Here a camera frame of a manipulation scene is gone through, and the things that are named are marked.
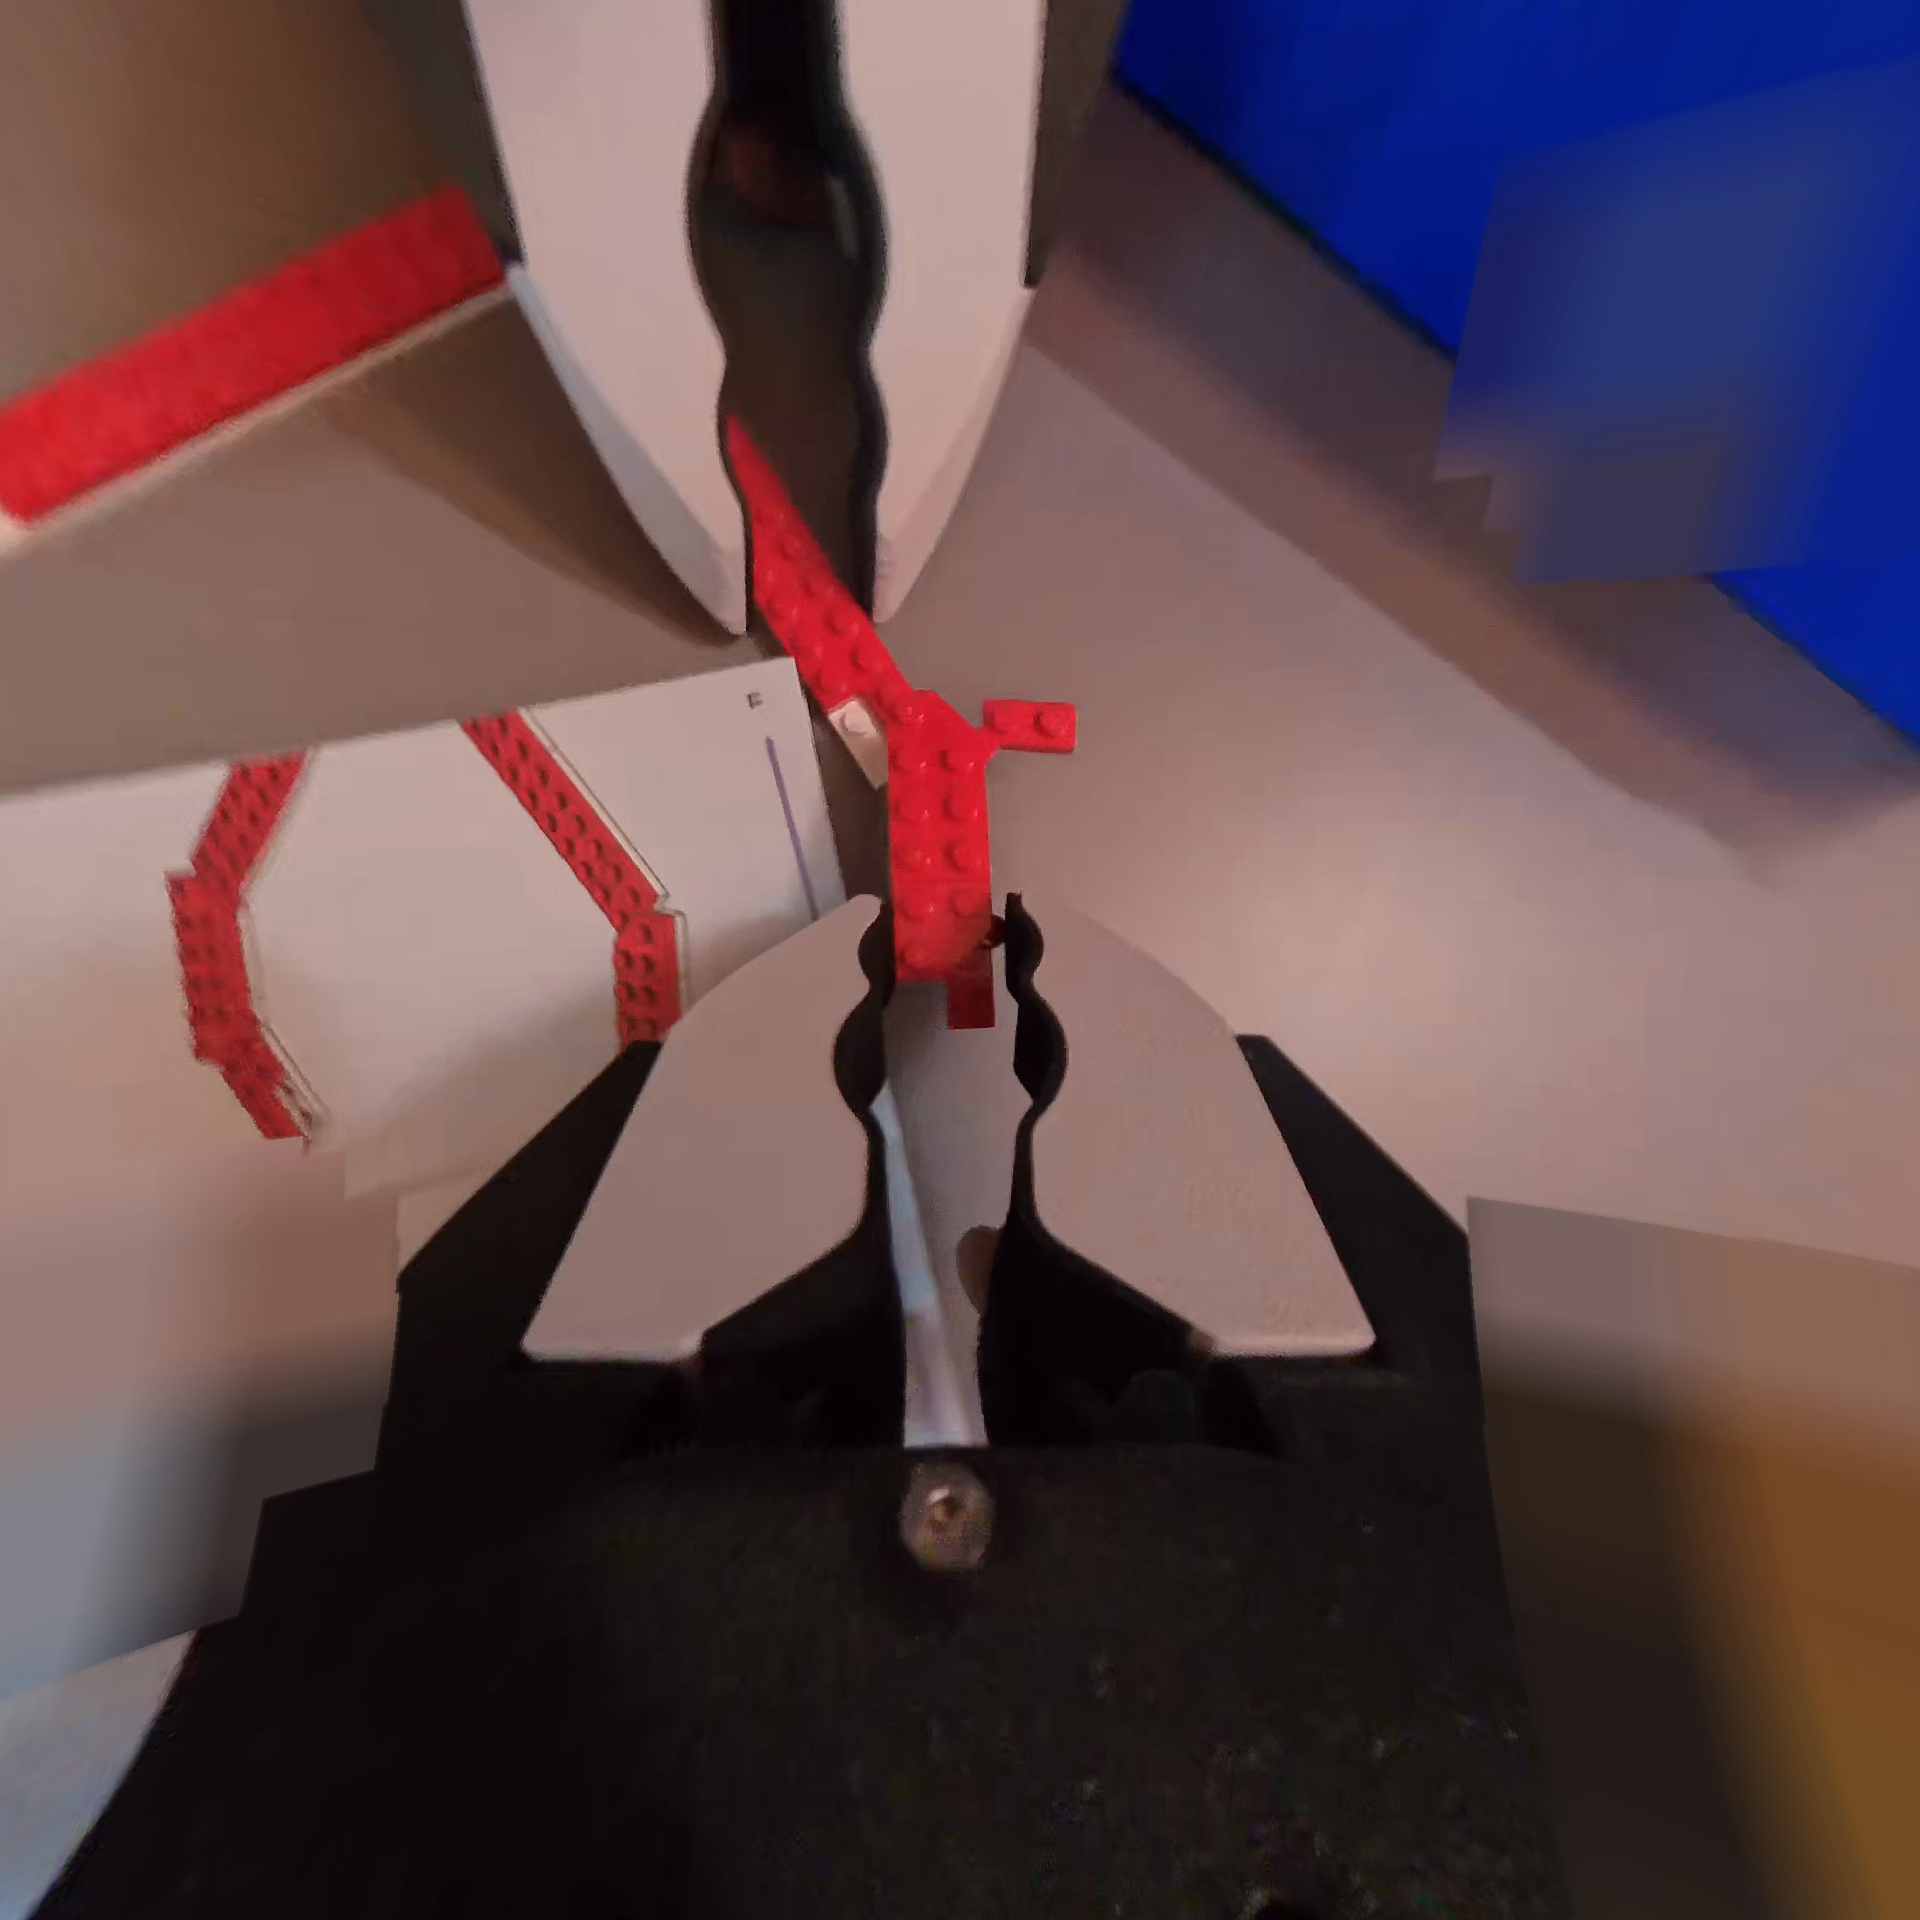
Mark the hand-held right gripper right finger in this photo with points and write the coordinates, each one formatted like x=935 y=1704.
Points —
x=1184 y=1155

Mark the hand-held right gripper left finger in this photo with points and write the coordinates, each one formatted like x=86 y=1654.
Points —
x=704 y=1155

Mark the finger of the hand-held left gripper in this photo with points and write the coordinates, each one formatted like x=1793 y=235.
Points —
x=944 y=224
x=599 y=224

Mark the small red brick assembly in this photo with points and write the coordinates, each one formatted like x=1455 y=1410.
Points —
x=938 y=839

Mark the red brick corner frame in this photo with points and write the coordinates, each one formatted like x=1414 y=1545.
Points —
x=225 y=352

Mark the white instruction booklet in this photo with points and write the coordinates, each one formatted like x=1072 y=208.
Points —
x=450 y=974

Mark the blue plastic bin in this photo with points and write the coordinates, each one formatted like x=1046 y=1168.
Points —
x=1319 y=135

